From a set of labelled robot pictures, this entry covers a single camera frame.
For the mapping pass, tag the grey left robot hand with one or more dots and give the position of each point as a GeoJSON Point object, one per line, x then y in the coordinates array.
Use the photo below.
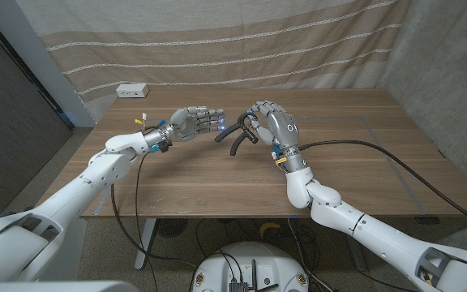
{"type": "Point", "coordinates": [189, 123]}

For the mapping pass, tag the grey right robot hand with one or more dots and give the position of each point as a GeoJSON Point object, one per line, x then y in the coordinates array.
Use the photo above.
{"type": "Point", "coordinates": [284, 125]}

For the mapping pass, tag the black hand grip exerciser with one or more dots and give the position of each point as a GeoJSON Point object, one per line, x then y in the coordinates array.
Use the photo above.
{"type": "Point", "coordinates": [236, 144]}

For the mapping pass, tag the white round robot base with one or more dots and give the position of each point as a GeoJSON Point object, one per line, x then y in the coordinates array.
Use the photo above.
{"type": "Point", "coordinates": [258, 255]}

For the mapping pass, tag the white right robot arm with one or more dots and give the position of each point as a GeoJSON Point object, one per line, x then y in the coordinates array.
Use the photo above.
{"type": "Point", "coordinates": [379, 237]}

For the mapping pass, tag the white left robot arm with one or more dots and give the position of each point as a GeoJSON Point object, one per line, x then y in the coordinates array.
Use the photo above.
{"type": "Point", "coordinates": [75, 190]}

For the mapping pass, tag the white power strip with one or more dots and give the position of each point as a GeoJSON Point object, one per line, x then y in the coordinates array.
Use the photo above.
{"type": "Point", "coordinates": [132, 90]}

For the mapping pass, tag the yellow banana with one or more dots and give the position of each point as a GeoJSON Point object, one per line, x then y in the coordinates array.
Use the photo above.
{"type": "Point", "coordinates": [269, 227]}

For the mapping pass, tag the beige striped backdrop cloth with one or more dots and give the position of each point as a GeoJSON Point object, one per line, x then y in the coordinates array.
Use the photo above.
{"type": "Point", "coordinates": [217, 24]}

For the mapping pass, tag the round black floor fan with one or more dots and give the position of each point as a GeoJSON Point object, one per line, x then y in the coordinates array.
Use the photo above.
{"type": "Point", "coordinates": [172, 227]}

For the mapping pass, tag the white table leg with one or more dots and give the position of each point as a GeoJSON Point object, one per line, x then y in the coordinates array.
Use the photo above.
{"type": "Point", "coordinates": [146, 243]}

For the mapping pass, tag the grey table leg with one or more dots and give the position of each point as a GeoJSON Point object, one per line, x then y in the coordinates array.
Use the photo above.
{"type": "Point", "coordinates": [357, 255]}

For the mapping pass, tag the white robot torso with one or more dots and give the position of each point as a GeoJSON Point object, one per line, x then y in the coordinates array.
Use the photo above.
{"type": "Point", "coordinates": [55, 287]}

